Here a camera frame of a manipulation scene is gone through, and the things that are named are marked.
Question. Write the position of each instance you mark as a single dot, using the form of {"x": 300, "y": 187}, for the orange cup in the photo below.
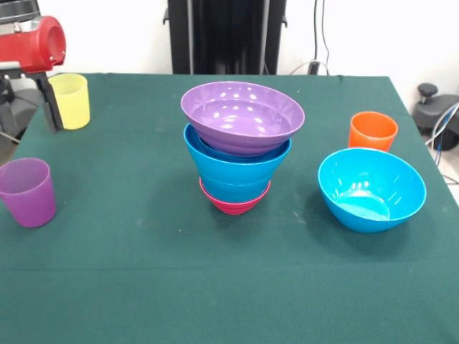
{"x": 373, "y": 134}

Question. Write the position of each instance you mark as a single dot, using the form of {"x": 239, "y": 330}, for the black power plug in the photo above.
{"x": 314, "y": 67}

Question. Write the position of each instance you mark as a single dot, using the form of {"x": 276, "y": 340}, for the small dark blue bowl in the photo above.
{"x": 202, "y": 142}

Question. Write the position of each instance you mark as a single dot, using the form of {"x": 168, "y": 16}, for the large blue bowl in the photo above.
{"x": 371, "y": 193}
{"x": 235, "y": 170}

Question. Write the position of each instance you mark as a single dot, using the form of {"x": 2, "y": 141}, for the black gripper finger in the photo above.
{"x": 5, "y": 104}
{"x": 52, "y": 104}

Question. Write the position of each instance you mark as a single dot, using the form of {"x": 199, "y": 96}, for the wide purple bowl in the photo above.
{"x": 244, "y": 118}

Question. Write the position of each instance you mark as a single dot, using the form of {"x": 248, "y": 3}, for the purple cup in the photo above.
{"x": 28, "y": 197}

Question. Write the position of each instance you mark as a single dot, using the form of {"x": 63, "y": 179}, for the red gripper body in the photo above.
{"x": 28, "y": 50}

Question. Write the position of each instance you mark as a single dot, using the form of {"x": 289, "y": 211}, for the yellow cup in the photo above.
{"x": 73, "y": 104}

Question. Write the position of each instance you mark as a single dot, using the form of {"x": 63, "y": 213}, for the grey padded chair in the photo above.
{"x": 27, "y": 107}

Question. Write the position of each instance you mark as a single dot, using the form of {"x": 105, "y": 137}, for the dark grey chair base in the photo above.
{"x": 434, "y": 114}

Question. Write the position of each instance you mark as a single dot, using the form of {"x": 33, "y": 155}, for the small red bowl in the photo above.
{"x": 235, "y": 208}

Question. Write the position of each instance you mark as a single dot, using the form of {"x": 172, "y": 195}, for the dark green tablecloth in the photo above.
{"x": 222, "y": 272}

